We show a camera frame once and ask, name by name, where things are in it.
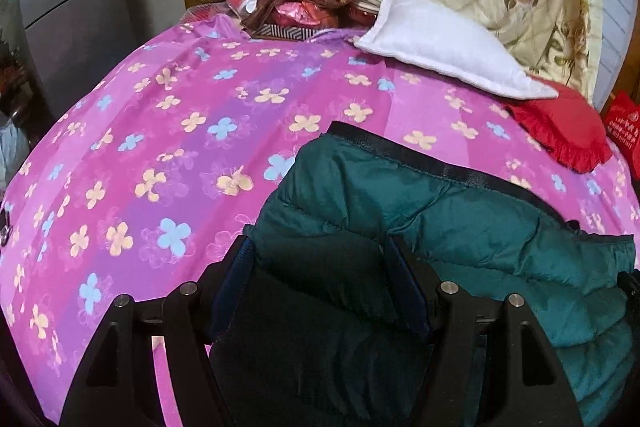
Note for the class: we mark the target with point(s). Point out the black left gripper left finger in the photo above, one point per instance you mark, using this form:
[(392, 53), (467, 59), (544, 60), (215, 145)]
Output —
[(145, 351)]

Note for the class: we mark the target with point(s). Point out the white pillow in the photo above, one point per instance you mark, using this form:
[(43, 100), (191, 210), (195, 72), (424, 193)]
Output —
[(430, 36)]

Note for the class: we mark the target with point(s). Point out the pink floral bed sheet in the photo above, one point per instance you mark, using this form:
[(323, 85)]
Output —
[(152, 175)]

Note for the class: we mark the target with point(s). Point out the dark green puffer jacket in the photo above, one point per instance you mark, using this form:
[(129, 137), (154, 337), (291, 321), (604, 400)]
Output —
[(332, 330)]

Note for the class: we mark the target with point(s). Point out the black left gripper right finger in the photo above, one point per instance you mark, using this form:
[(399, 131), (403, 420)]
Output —
[(488, 362)]

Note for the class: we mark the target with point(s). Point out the red shopping bag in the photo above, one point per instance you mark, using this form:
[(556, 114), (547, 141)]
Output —
[(621, 123)]

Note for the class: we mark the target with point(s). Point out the red ruffled cushion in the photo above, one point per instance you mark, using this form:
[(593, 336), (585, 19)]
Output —
[(567, 127)]

